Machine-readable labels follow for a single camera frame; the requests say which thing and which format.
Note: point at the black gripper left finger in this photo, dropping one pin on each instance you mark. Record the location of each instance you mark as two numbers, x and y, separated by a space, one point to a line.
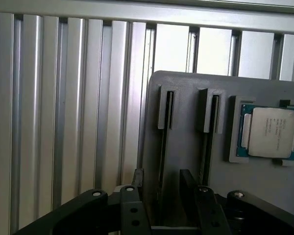
129 208

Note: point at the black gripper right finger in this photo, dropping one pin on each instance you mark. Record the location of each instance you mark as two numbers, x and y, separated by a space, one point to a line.
205 208

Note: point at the CPU with silver lid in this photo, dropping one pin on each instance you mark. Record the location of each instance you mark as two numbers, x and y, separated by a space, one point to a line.
269 131

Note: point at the grey plastic parts rack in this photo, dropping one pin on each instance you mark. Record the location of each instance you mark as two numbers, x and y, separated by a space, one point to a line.
186 156

